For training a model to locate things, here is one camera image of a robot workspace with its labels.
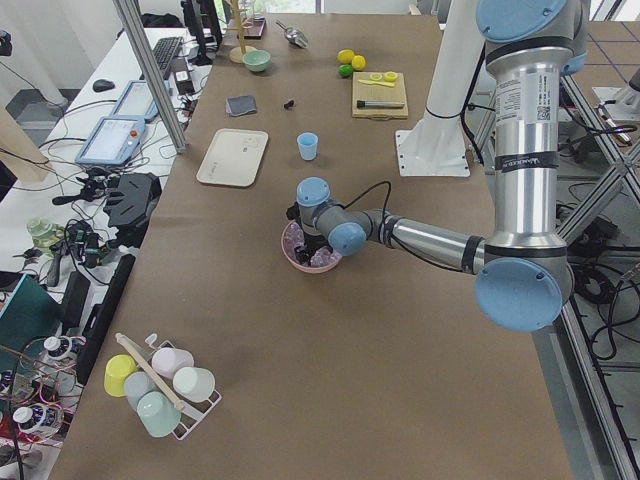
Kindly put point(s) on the mint plastic cup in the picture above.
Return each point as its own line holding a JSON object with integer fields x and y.
{"x": 158, "y": 414}

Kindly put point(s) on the black keyboard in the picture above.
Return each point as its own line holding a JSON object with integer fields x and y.
{"x": 165, "y": 51}

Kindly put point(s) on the near teach pendant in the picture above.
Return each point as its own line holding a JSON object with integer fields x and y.
{"x": 112, "y": 141}

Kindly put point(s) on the lemon slice near edge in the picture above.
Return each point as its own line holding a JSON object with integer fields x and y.
{"x": 390, "y": 76}

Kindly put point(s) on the yellow plastic cup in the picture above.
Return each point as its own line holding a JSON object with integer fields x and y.
{"x": 117, "y": 370}

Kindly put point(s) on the yellow lemon inner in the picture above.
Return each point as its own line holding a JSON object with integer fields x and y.
{"x": 358, "y": 63}

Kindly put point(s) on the cream rabbit tray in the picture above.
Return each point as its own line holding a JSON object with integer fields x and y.
{"x": 233, "y": 158}

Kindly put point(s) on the mint green bowl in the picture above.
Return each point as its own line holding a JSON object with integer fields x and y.
{"x": 256, "y": 61}

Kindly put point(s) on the far teach pendant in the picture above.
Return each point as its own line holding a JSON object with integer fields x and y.
{"x": 136, "y": 100}

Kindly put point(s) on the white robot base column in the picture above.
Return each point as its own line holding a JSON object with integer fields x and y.
{"x": 435, "y": 146}

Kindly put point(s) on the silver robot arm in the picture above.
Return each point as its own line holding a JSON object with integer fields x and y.
{"x": 521, "y": 270}

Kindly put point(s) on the grey folded cloth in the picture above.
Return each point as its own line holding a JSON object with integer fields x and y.
{"x": 240, "y": 105}

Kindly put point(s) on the wooden cutting board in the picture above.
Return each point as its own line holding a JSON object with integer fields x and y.
{"x": 367, "y": 92}

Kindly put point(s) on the black computer mouse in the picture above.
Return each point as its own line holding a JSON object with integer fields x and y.
{"x": 102, "y": 85}

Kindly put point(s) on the teach pendant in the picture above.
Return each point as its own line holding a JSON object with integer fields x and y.
{"x": 112, "y": 141}
{"x": 136, "y": 100}

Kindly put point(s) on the clear ice cubes pile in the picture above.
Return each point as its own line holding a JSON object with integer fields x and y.
{"x": 325, "y": 257}

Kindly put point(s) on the white wire cup rack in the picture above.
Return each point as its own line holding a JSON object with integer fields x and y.
{"x": 194, "y": 413}

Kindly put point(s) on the green lime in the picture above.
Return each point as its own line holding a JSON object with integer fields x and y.
{"x": 345, "y": 71}

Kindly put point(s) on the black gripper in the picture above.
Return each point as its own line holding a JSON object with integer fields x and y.
{"x": 314, "y": 244}

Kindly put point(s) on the yellow plastic knife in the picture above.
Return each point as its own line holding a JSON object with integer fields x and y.
{"x": 377, "y": 83}

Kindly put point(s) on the aluminium frame post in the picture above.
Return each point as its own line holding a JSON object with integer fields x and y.
{"x": 130, "y": 18}

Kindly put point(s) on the yellow lemon outer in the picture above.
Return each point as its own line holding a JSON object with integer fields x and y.
{"x": 345, "y": 56}

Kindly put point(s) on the pink plastic cup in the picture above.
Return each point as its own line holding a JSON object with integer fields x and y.
{"x": 166, "y": 361}

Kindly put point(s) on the white plastic cup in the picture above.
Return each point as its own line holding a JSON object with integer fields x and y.
{"x": 194, "y": 383}

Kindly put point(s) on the grey plastic cup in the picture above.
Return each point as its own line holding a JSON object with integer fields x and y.
{"x": 137, "y": 385}

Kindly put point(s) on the wooden rack handle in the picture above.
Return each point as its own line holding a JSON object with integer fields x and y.
{"x": 134, "y": 351}

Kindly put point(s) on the black gripper mount part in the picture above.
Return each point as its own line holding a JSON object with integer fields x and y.
{"x": 130, "y": 201}

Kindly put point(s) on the pink bowl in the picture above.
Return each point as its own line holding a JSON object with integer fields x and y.
{"x": 310, "y": 265}

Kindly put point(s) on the metal ice scoop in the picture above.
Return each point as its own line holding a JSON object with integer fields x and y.
{"x": 293, "y": 35}

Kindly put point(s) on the wooden cup stand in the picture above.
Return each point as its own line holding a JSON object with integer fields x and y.
{"x": 237, "y": 53}

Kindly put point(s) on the yellow lemon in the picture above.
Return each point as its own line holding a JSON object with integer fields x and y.
{"x": 358, "y": 63}
{"x": 345, "y": 56}

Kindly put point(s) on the light blue plastic cup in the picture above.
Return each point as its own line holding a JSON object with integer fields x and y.
{"x": 307, "y": 143}

